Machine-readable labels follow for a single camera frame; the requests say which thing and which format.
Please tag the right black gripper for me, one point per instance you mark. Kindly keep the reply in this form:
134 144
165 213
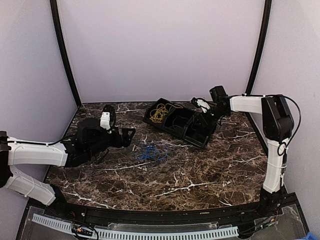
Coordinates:
203 119

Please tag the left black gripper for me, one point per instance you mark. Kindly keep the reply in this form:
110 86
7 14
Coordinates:
126 140

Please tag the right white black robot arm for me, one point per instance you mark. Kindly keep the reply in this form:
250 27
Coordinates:
277 123

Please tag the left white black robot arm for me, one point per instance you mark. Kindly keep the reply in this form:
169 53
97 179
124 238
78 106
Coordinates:
92 137

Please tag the black three-compartment bin tray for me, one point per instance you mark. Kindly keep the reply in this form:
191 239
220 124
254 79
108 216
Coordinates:
179 121

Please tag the blue object bottom corner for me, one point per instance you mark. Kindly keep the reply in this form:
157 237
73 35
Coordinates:
310 236

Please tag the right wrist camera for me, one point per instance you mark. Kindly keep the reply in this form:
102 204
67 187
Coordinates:
201 103

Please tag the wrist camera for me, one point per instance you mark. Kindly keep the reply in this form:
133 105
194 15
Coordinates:
201 103
108 118

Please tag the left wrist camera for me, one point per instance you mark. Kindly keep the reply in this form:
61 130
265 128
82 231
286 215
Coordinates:
108 118

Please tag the black front rail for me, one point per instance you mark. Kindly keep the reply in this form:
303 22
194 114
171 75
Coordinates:
240 214

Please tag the white slotted cable duct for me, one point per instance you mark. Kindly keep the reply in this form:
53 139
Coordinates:
121 231

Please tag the right black frame post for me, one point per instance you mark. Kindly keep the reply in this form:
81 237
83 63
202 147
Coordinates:
260 46

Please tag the black frame post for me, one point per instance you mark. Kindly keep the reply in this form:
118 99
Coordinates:
63 51
260 46

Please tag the left black frame post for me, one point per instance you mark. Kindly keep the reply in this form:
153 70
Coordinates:
63 51

